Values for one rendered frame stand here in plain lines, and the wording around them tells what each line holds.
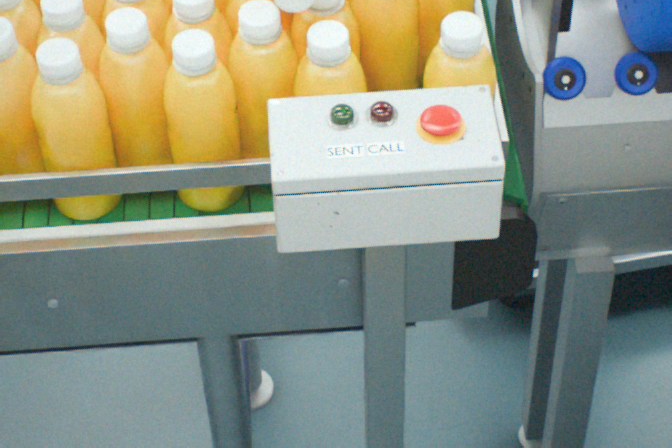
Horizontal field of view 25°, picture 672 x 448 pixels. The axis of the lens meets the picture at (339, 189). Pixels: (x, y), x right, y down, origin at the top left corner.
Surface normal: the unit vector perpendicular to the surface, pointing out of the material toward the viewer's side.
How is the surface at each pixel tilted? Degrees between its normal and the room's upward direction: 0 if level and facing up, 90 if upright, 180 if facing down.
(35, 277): 90
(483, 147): 0
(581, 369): 90
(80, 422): 0
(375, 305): 90
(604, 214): 110
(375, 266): 90
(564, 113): 52
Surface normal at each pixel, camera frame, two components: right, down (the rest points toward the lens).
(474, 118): -0.03, -0.66
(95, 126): 0.81, 0.43
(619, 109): 0.04, 0.18
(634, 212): 0.11, 0.93
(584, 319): 0.07, 0.74
